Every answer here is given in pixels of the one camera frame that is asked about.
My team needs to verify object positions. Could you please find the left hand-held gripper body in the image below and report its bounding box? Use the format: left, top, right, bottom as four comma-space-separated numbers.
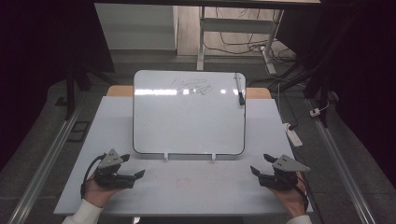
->
92, 148, 136, 189

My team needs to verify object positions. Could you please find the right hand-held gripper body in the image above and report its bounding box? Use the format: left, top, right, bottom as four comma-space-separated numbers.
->
260, 154, 311, 191

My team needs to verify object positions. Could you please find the white dry-erase whiteboard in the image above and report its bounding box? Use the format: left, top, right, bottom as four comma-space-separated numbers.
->
132, 69, 248, 162

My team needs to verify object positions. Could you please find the grey whiteboard marker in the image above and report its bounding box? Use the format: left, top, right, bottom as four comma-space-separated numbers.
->
234, 72, 247, 106

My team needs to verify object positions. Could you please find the person's right hand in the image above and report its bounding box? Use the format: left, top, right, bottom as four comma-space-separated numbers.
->
270, 172, 308, 219

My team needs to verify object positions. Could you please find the person's left hand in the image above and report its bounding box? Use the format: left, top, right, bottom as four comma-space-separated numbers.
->
83, 173, 124, 208

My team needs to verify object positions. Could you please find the white power strip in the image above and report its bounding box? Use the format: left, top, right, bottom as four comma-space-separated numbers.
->
282, 122, 304, 148

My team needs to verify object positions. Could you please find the black floor plate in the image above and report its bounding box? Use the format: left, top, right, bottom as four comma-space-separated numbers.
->
66, 119, 92, 144

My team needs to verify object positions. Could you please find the wooden board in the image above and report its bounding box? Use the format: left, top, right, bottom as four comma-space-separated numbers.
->
106, 85, 273, 100

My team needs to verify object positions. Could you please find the black metal stand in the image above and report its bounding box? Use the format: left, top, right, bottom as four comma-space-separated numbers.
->
55, 60, 117, 121
270, 60, 344, 129

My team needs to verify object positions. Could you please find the dark curtain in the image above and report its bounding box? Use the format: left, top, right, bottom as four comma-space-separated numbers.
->
276, 0, 396, 189
0, 0, 117, 171

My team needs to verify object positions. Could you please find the white cabinet panel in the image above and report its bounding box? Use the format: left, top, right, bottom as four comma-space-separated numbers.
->
94, 3, 179, 51

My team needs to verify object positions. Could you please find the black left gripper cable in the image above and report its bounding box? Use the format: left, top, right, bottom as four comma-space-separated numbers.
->
79, 153, 107, 199

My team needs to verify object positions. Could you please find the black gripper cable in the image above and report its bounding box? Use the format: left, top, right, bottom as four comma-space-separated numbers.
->
79, 153, 107, 199
297, 172, 325, 224

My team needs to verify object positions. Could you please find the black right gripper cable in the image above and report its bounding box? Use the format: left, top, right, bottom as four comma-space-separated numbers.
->
297, 172, 325, 224

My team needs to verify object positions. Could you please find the aluminium rail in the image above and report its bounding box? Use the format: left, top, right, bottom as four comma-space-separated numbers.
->
7, 92, 87, 224
305, 97, 376, 224

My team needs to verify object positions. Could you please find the tangle of black floor cables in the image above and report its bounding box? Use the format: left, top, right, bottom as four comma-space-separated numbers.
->
204, 7, 297, 64

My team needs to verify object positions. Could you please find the white metal desk frame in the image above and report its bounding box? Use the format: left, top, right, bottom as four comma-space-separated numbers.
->
196, 6, 285, 76

